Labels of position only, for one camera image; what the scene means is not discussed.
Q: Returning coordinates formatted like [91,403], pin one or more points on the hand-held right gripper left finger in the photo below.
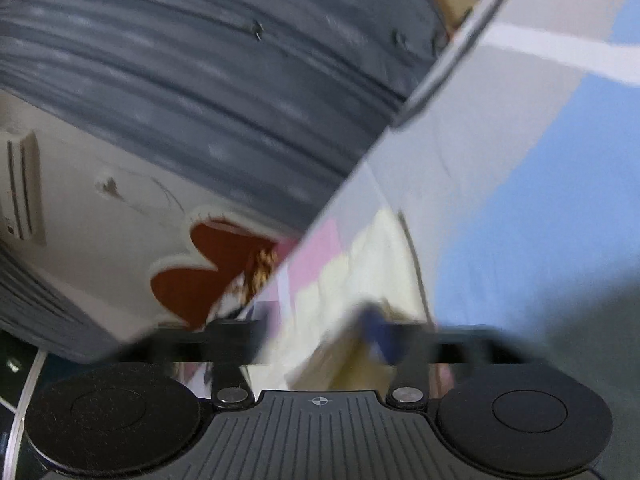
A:
[240,340]

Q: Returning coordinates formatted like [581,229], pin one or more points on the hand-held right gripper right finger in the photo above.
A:
[382,335]

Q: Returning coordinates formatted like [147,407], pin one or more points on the cream knit sweater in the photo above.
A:
[350,280]

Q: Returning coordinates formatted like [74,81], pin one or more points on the narrow blue curtain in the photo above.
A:
[40,310]

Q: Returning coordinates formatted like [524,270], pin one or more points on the patterned bedsheet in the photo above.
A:
[500,160]

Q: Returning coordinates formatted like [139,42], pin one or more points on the wide blue curtain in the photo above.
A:
[200,85]

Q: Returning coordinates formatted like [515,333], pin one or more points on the white air conditioner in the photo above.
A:
[25,185]

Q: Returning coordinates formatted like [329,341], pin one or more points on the red headboard with white frame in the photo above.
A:
[190,285]

